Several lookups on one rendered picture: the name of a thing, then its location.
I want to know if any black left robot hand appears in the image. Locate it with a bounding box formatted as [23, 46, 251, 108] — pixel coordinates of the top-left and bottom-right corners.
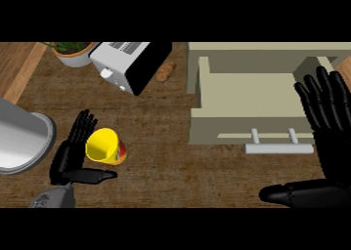
[47, 108, 118, 187]

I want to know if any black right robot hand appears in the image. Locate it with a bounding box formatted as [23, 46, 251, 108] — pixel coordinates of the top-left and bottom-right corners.
[257, 65, 351, 209]

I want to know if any yellow cup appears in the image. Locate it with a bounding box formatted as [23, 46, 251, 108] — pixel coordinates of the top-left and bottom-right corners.
[84, 127, 128, 166]

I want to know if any pale green open drawer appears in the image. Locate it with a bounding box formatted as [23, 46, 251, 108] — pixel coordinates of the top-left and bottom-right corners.
[188, 56, 337, 146]

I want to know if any large grey metal pot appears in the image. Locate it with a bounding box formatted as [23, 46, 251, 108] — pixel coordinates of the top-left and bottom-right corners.
[0, 91, 57, 176]

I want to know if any pale green cabinet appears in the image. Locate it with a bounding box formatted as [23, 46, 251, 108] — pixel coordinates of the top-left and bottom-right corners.
[185, 42, 351, 96]

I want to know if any potted green plant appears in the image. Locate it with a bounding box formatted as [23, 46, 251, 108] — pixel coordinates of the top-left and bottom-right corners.
[40, 42, 97, 68]

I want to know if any brown potato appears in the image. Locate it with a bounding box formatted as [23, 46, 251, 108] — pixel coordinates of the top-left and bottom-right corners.
[154, 61, 177, 83]

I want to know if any white drawer handle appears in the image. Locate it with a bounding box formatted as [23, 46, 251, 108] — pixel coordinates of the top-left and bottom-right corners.
[242, 127, 315, 155]

